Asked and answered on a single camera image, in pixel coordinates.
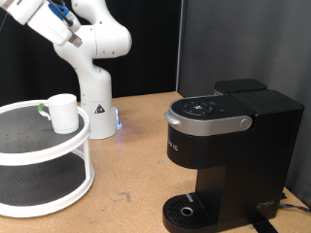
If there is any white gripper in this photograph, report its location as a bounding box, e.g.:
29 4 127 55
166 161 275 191
6 0 84 49

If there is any white mug green-tipped handle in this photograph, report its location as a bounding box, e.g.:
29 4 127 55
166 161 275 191
38 93 80 135

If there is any black Keurig machine body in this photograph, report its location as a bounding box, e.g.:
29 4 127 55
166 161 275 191
161 88 305 233

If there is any black curtain backdrop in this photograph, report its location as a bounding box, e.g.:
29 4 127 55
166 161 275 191
0 0 183 108

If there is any white two-tier turntable shelf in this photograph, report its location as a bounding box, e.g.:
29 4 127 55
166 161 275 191
0 99 95 218

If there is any grey fabric partition panel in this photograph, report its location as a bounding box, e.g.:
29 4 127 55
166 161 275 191
176 0 311 208

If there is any black slotted drip tray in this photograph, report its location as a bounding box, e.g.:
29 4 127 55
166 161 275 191
162 192 225 233

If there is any black tape strip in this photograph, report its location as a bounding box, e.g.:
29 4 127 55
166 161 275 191
248 212 280 233

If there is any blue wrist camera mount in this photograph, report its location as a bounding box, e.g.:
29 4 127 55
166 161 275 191
48 1 82 33

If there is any grey braided power cable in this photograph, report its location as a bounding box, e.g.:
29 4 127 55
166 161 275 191
280 203 311 215

